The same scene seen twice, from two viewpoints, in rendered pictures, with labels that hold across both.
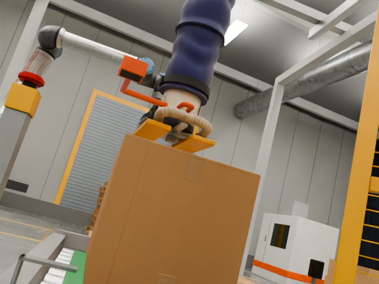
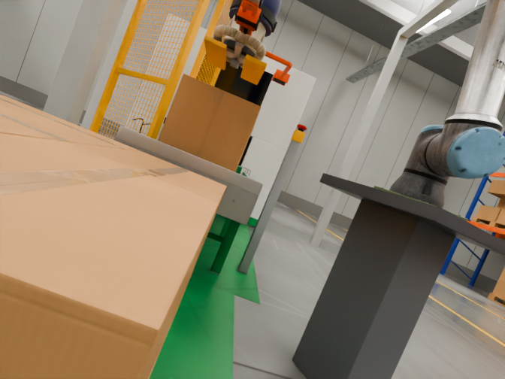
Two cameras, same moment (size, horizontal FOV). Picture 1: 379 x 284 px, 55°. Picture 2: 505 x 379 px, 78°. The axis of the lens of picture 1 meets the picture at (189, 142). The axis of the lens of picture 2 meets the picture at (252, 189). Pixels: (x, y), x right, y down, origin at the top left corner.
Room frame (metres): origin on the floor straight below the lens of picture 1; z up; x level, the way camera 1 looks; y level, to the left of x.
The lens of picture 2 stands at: (3.03, 0.59, 0.65)
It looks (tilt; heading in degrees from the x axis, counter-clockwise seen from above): 3 degrees down; 187
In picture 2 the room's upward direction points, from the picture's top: 22 degrees clockwise
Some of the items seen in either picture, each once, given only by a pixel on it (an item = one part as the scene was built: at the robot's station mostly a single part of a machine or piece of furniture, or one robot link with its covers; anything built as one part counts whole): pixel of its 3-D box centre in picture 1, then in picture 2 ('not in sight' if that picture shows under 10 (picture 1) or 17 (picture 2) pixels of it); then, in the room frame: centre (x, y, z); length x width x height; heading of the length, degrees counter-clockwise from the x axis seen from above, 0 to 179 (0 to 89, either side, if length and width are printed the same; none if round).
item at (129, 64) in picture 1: (132, 69); (280, 77); (1.19, 0.25, 1.22); 0.09 x 0.08 x 0.05; 105
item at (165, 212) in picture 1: (158, 220); (213, 134); (1.28, 0.03, 0.75); 0.60 x 0.40 x 0.40; 11
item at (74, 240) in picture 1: (135, 256); (191, 161); (1.64, 0.10, 0.58); 0.70 x 0.03 x 0.06; 102
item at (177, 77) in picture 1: (184, 89); (253, 16); (1.54, 0.08, 1.33); 0.23 x 0.23 x 0.04
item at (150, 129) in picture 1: (151, 128); (253, 68); (1.52, 0.17, 1.11); 0.34 x 0.10 x 0.05; 15
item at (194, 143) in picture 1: (192, 142); (217, 51); (1.57, -0.01, 1.11); 0.34 x 0.10 x 0.05; 15
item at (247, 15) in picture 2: not in sight; (248, 16); (1.79, 0.15, 1.22); 0.10 x 0.08 x 0.06; 105
